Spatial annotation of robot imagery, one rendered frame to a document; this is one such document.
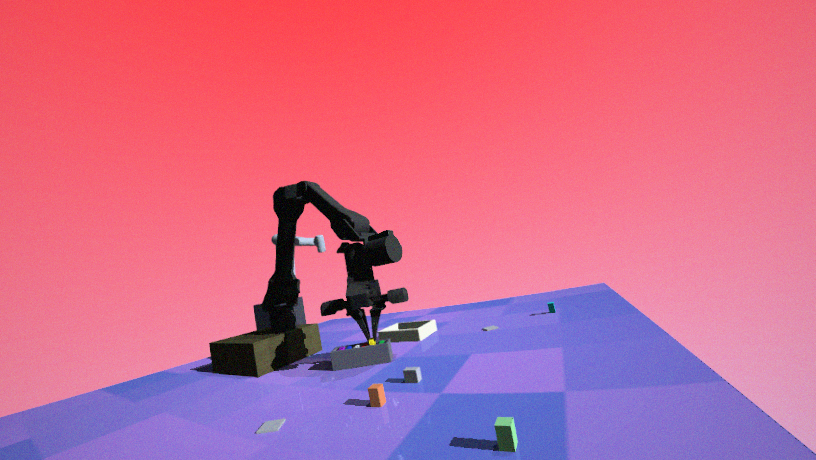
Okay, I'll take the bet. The orange rectangular block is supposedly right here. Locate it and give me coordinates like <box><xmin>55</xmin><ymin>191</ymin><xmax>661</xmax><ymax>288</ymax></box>
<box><xmin>368</xmin><ymin>384</ymin><xmax>386</xmax><ymax>407</ymax></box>

